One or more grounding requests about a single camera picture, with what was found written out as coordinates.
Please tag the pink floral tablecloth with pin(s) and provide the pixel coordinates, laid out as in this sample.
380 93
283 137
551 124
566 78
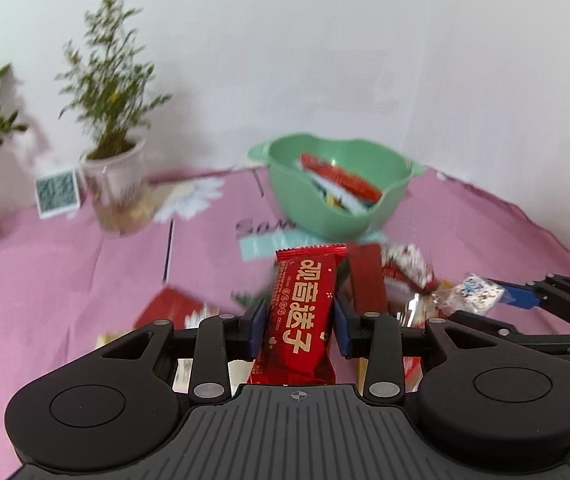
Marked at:
65 270

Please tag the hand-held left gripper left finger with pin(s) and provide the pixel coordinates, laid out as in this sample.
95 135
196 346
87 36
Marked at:
257 327

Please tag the red and white candy bag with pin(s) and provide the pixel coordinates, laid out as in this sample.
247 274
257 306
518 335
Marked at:
405 265

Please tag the green plastic bowl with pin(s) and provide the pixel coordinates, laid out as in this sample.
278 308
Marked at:
290 195

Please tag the red snack bar gold lettering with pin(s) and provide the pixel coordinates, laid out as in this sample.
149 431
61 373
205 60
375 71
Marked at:
297 310

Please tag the feathery plant in clear cup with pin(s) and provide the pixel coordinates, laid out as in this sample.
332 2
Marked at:
115 195

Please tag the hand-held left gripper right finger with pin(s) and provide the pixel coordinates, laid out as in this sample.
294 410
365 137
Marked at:
345 327

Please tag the long red white packet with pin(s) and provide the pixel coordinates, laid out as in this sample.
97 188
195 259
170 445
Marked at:
345 180

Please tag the white nougat candy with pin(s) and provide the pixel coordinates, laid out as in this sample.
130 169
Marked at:
475 292

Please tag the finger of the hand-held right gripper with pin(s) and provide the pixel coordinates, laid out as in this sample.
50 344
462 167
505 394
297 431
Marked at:
540 340
517 295

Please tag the dark red stick snack box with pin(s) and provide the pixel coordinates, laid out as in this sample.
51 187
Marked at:
367 280

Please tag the red packet gold scalloped edge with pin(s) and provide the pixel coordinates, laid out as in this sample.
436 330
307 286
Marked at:
165 307

